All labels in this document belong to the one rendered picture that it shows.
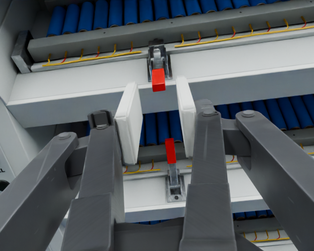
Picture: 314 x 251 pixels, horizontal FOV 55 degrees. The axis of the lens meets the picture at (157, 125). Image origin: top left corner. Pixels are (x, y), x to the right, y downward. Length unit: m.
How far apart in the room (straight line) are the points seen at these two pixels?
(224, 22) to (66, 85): 0.20
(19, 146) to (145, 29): 0.21
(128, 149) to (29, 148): 0.27
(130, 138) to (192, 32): 0.24
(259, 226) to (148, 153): 0.26
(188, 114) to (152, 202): 0.31
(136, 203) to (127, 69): 0.20
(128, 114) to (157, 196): 0.31
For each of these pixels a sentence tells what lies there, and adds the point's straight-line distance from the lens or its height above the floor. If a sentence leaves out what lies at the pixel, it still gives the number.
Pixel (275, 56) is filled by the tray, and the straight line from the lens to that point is 0.37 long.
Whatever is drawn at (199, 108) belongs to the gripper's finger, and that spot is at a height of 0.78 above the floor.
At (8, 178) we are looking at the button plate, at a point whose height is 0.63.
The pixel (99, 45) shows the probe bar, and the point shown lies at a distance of 0.39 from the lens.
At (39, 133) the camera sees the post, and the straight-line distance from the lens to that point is 0.46.
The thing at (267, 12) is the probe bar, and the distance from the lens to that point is 0.40.
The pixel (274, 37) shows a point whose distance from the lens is 0.39.
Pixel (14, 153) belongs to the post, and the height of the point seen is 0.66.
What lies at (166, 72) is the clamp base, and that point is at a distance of 0.34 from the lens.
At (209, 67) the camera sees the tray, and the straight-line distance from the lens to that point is 0.35.
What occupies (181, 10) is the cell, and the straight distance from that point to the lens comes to 0.41.
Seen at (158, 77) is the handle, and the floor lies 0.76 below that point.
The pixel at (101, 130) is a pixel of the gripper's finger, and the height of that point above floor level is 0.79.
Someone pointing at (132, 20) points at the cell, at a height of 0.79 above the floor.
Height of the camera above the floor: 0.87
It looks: 31 degrees down
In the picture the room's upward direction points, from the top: 9 degrees counter-clockwise
